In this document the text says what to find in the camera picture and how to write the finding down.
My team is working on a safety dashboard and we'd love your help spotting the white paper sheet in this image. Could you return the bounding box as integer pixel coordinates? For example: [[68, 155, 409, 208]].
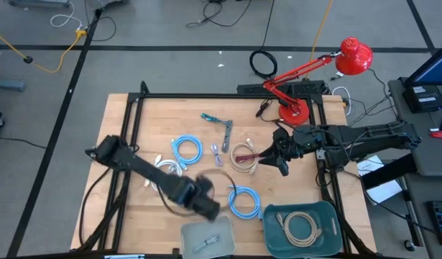
[[356, 154, 403, 206]]

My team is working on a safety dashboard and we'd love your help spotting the white floor cable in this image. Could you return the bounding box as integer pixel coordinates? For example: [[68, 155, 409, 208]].
[[50, 1, 84, 29]]

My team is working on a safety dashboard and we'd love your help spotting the maroon braided short cable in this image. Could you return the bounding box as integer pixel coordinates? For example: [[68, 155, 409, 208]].
[[235, 153, 262, 163]]

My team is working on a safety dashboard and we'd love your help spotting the black lamp cable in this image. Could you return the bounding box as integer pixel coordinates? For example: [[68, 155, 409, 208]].
[[255, 99, 283, 124]]

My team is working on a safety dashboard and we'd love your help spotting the teal short cable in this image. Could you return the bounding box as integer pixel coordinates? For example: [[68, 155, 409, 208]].
[[201, 112, 229, 125]]

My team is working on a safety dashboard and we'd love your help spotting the teal plastic bin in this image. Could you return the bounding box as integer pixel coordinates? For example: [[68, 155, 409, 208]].
[[262, 200, 344, 258]]

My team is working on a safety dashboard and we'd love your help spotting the black perforated box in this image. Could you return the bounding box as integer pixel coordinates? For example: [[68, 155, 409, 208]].
[[236, 79, 328, 97]]

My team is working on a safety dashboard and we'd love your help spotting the beige cable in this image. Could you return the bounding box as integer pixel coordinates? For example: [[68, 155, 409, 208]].
[[229, 137, 259, 176], [275, 211, 323, 248]]

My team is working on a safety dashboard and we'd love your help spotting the lavender short cable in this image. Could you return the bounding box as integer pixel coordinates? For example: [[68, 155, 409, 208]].
[[211, 143, 224, 168]]

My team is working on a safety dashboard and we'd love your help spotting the white looped cable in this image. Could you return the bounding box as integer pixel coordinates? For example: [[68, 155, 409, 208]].
[[331, 86, 352, 116]]

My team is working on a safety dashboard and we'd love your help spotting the pale grey short cable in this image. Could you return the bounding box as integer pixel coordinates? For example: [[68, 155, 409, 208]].
[[192, 235, 221, 254]]

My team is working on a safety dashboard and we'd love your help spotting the light grey plastic bin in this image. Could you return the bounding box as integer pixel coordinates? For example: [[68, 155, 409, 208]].
[[180, 215, 236, 259]]

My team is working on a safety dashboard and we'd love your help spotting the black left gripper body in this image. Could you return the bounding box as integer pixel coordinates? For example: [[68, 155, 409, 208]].
[[186, 174, 221, 222]]

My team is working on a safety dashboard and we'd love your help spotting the white coiled cable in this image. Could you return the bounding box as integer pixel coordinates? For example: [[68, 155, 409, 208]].
[[144, 154, 184, 194]]

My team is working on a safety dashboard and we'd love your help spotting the black coiled floor cable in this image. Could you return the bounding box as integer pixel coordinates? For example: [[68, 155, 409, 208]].
[[249, 49, 279, 80]]

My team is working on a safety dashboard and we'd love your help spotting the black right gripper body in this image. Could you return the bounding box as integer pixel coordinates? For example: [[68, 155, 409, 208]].
[[272, 125, 304, 161]]

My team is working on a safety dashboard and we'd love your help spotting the light blue cable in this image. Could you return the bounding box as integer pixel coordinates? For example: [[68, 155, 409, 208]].
[[172, 134, 204, 171], [226, 184, 263, 220]]

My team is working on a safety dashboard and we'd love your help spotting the dark grey desk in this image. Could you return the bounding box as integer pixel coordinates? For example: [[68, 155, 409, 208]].
[[387, 77, 442, 177]]

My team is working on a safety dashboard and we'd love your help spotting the red desk lamp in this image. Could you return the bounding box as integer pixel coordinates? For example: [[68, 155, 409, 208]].
[[262, 36, 374, 127]]

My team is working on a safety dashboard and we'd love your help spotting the black keyboard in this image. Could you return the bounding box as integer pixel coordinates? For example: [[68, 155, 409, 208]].
[[428, 200, 442, 245]]

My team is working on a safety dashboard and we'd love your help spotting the dark grey short cable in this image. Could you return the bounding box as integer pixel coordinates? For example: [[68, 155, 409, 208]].
[[221, 119, 234, 154]]

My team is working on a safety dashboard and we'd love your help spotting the yellow extension cord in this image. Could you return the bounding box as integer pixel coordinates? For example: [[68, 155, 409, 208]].
[[0, 27, 88, 75]]

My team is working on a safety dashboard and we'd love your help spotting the computer monitor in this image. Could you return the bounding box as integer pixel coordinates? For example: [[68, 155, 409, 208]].
[[405, 39, 442, 87]]

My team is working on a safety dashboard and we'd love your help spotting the black aluminium table frame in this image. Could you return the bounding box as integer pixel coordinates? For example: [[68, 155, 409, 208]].
[[71, 81, 372, 259]]

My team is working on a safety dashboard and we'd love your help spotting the yellow hanging cable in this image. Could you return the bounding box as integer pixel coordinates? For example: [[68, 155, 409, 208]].
[[305, 0, 335, 80]]

